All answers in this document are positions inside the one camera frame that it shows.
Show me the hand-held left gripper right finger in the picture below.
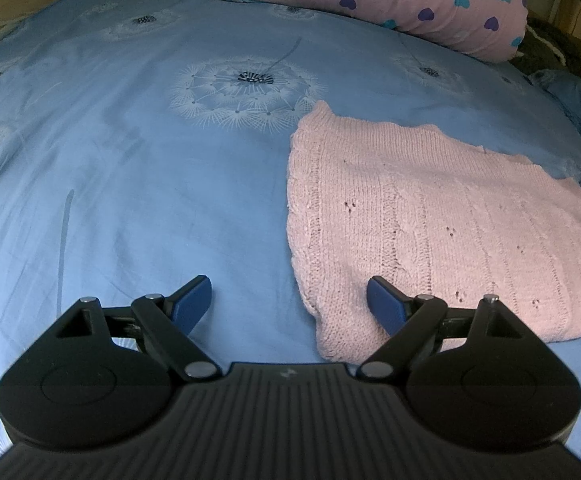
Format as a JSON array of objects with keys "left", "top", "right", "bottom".
[{"left": 360, "top": 275, "right": 547, "bottom": 381}]

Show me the dark fuzzy cloth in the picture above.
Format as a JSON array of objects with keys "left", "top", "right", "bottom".
[{"left": 509, "top": 16, "right": 581, "bottom": 77}]

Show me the blue crumpled blanket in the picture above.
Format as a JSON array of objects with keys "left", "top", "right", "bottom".
[{"left": 527, "top": 69, "right": 581, "bottom": 162}]

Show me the blue dandelion-print bedsheet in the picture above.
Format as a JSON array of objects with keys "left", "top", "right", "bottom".
[{"left": 0, "top": 0, "right": 581, "bottom": 477}]

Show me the pink knitted sweater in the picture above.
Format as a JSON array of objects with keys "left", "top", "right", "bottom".
[{"left": 285, "top": 100, "right": 581, "bottom": 364}]

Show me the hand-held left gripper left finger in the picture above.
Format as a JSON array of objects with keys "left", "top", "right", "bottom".
[{"left": 34, "top": 274, "right": 221, "bottom": 382}]

